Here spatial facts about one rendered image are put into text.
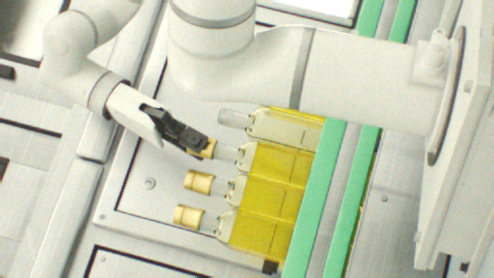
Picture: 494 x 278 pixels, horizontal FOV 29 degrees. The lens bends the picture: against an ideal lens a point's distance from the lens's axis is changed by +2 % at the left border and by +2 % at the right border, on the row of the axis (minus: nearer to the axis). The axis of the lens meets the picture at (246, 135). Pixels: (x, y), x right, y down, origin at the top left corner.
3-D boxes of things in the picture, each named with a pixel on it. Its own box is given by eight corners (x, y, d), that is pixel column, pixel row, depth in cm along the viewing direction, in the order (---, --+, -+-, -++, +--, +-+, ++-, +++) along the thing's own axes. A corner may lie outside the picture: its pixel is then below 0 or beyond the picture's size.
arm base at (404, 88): (473, -6, 102) (327, -32, 103) (463, 80, 94) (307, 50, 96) (439, 93, 114) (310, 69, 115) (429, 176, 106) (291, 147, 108)
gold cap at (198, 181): (216, 179, 155) (191, 171, 155) (215, 172, 151) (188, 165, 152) (210, 199, 153) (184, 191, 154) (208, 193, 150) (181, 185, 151)
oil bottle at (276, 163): (370, 179, 154) (243, 145, 157) (372, 169, 149) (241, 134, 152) (361, 211, 153) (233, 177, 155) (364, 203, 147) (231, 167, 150)
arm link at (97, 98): (96, 120, 162) (109, 127, 162) (83, 101, 154) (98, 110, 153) (120, 84, 164) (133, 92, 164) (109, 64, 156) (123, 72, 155)
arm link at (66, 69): (74, -5, 157) (39, 13, 150) (129, 25, 155) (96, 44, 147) (56, 71, 166) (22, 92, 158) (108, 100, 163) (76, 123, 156)
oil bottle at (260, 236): (352, 248, 151) (223, 211, 154) (354, 241, 146) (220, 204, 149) (343, 283, 149) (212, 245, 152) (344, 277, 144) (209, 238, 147)
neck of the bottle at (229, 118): (250, 118, 157) (223, 110, 158) (249, 111, 154) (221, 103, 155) (245, 133, 156) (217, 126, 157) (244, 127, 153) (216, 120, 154)
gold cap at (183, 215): (201, 231, 153) (175, 224, 153) (206, 209, 153) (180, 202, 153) (197, 232, 149) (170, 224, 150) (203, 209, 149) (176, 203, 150)
